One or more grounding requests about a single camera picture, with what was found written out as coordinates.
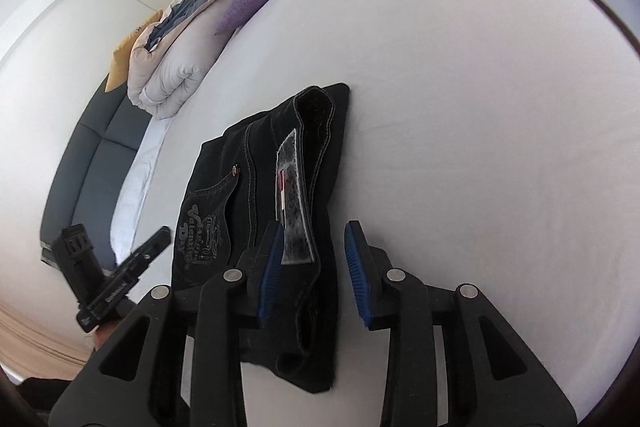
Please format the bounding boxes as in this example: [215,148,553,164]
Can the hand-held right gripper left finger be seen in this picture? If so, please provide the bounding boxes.
[47,221,286,427]

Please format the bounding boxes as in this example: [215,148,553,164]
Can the white bed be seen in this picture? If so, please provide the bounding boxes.
[109,0,640,427]

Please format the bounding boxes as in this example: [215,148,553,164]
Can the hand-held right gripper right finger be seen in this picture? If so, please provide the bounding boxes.
[343,220,577,427]

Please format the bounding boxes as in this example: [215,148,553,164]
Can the black denim pants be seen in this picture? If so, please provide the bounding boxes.
[170,83,351,394]

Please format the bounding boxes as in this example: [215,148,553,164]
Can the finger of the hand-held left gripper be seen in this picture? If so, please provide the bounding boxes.
[114,227,172,282]

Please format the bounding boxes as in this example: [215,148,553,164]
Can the person's left hand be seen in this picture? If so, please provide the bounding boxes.
[94,324,117,352]

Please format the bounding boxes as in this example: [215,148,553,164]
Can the yellow pillow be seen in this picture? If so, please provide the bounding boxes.
[104,9,166,94]

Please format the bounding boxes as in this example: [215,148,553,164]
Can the grey padded headboard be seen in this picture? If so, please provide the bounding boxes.
[37,74,152,269]

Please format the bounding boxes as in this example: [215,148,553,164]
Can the folded white duvet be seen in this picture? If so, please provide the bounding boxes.
[126,0,228,122]

